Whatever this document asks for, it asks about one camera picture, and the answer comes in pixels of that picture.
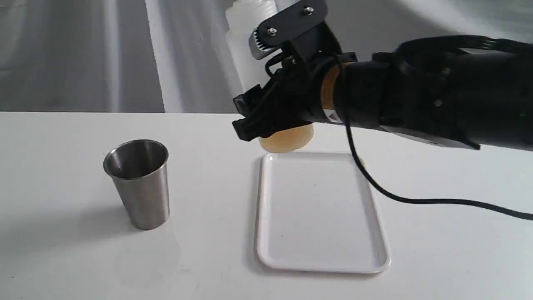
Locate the stainless steel cup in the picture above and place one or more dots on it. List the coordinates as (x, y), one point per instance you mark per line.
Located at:
(138, 169)

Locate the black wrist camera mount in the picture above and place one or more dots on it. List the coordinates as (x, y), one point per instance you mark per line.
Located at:
(286, 25)

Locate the white rectangular plastic tray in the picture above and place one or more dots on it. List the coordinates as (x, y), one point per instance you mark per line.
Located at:
(316, 213)

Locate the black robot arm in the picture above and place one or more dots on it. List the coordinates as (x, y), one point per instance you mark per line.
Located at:
(459, 91)

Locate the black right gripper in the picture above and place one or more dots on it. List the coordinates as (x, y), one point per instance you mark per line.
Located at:
(303, 79)

